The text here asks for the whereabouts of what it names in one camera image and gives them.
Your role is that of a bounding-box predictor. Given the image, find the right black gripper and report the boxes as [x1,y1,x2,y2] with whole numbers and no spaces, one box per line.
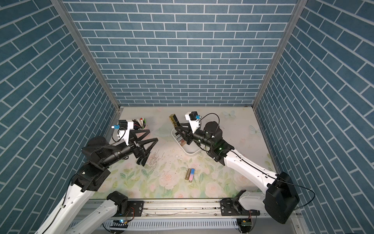
[177,124,215,150]

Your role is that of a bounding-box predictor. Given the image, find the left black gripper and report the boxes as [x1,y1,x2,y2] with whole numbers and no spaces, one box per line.
[100,129,157,168]

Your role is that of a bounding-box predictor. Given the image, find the pink nude lipstick tube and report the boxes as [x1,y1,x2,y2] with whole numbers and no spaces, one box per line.
[179,139,186,146]

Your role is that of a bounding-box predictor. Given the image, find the white plastic storage box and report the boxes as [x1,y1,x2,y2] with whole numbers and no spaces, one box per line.
[171,129,202,156]

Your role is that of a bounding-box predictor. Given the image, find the black gold lipstick tube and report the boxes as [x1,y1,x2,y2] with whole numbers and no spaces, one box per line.
[169,114,180,127]

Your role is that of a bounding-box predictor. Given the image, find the blue pink lipstick tube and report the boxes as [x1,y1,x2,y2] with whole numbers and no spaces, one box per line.
[189,169,195,182]

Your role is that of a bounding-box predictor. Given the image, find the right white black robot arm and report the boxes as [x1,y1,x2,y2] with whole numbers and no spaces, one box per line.
[174,121,300,224]

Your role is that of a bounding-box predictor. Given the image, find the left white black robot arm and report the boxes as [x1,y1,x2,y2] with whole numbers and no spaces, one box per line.
[37,129,158,234]

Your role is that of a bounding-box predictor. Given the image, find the pens in bucket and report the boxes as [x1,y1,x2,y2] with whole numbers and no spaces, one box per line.
[132,118,147,130]

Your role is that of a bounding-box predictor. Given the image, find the left green circuit board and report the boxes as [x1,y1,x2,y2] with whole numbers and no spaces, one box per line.
[110,219,128,230]

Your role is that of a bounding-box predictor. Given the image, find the green circuit board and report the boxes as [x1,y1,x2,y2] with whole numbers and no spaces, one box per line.
[110,219,128,230]
[237,220,252,234]

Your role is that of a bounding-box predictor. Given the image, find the right green circuit board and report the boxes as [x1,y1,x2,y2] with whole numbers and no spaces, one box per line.
[237,220,252,234]

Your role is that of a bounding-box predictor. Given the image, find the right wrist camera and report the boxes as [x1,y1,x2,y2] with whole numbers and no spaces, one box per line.
[185,111,202,133]

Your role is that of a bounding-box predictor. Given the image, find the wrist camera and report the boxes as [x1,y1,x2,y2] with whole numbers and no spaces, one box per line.
[111,120,134,145]
[185,111,202,133]

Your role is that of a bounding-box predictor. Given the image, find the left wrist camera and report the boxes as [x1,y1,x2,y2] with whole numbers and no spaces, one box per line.
[111,120,134,145]

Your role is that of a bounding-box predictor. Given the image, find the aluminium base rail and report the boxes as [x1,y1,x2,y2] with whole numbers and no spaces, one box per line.
[72,196,271,222]

